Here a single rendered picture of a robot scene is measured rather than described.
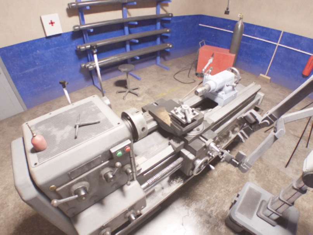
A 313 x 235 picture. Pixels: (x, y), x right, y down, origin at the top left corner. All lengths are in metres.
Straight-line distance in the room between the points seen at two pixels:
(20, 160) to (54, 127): 0.25
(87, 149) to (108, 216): 0.54
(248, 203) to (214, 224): 0.44
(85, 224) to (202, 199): 1.40
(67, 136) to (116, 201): 0.58
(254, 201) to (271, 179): 0.71
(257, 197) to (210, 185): 0.58
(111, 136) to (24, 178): 0.48
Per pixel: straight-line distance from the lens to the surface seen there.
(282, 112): 1.03
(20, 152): 1.15
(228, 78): 2.06
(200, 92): 1.74
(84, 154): 0.92
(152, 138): 1.71
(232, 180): 2.46
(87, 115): 1.09
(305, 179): 1.50
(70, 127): 1.05
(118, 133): 0.95
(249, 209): 2.05
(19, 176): 1.03
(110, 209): 1.28
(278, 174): 2.84
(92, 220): 1.28
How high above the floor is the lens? 1.97
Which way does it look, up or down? 39 degrees down
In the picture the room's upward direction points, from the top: straight up
